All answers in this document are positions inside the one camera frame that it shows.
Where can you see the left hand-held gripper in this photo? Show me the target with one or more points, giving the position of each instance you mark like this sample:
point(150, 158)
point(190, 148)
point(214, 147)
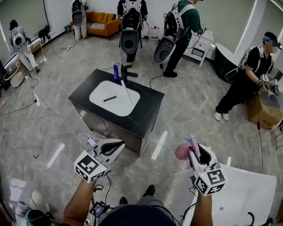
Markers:
point(89, 167)

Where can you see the white grey backpack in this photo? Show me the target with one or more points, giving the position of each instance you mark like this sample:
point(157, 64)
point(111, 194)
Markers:
point(18, 40)
point(165, 52)
point(233, 73)
point(130, 39)
point(77, 14)

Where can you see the white round side table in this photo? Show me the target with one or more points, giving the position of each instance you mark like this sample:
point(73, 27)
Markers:
point(15, 78)

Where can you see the white tray mat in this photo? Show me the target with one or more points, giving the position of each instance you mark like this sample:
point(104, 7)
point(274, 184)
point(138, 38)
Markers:
point(113, 107)

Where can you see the person's black shoe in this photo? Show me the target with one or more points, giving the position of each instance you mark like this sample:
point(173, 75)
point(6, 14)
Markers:
point(123, 200)
point(149, 190)

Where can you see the person's left forearm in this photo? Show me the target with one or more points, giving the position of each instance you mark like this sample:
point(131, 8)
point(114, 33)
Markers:
point(76, 204)

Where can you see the grey patterned cloth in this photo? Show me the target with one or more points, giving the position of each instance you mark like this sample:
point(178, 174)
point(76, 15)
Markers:
point(274, 100)

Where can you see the person's right forearm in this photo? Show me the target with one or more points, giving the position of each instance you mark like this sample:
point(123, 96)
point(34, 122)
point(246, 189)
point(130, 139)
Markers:
point(204, 208)

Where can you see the clear water jug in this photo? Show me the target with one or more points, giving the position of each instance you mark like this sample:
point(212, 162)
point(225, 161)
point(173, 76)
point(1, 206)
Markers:
point(155, 33)

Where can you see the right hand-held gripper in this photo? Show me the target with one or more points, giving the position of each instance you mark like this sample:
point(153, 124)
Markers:
point(210, 179)

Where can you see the black table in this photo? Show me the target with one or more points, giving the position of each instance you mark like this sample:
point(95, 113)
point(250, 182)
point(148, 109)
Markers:
point(143, 107)

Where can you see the green round table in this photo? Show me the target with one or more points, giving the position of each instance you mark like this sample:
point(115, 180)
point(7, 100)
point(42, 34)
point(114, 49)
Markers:
point(224, 60)

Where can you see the cardboard box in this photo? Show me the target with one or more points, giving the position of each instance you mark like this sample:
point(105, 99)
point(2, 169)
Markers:
point(261, 115)

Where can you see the person's grey trousers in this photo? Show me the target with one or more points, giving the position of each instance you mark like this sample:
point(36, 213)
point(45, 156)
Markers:
point(151, 200)

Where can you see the pink round object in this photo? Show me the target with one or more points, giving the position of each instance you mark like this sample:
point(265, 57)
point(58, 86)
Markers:
point(182, 151)

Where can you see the white cabinet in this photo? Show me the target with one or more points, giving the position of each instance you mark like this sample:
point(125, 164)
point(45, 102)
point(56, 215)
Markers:
point(200, 46)

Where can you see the black bag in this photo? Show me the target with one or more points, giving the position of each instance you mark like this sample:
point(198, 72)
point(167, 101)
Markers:
point(44, 33)

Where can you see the white power strip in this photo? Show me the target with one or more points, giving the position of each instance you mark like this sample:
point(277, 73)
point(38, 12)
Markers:
point(37, 102)

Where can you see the lit phone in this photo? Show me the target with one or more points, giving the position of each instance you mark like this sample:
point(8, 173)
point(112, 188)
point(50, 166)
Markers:
point(91, 142)

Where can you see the small black bar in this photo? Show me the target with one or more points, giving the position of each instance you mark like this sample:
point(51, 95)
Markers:
point(110, 99)

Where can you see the orange sofa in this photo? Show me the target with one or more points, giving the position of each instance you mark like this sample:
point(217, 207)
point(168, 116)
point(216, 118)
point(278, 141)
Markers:
point(101, 28)

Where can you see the long white stick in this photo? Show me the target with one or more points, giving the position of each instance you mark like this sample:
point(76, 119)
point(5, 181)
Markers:
point(127, 92)

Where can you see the small black screen device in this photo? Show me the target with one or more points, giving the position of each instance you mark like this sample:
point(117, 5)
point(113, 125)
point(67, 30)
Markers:
point(99, 209)

